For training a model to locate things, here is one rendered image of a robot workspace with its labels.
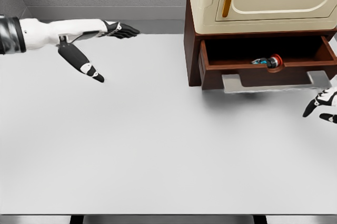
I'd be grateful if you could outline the brown drawer with grey handle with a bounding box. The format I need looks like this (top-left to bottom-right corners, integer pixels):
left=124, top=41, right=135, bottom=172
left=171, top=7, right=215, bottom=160
left=199, top=34, right=337, bottom=94

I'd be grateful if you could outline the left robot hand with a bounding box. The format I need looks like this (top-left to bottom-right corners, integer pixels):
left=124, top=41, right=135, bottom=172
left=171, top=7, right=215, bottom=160
left=49, top=18, right=141, bottom=83

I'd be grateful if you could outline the cream cabinet with door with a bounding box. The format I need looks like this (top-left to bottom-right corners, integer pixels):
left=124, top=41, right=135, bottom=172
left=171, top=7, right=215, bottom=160
left=189, top=0, right=337, bottom=36

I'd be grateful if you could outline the dark brown wooden cabinet base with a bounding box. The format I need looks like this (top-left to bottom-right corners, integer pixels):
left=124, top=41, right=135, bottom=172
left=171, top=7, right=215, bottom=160
left=183, top=0, right=337, bottom=87

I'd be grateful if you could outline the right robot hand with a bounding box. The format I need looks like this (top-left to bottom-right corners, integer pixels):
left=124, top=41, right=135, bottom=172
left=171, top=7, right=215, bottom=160
left=302, top=75, right=337, bottom=125

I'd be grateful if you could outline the red and black push-button switch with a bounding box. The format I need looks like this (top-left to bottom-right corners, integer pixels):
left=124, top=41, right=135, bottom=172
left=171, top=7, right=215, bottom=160
left=251, top=53, right=283, bottom=69

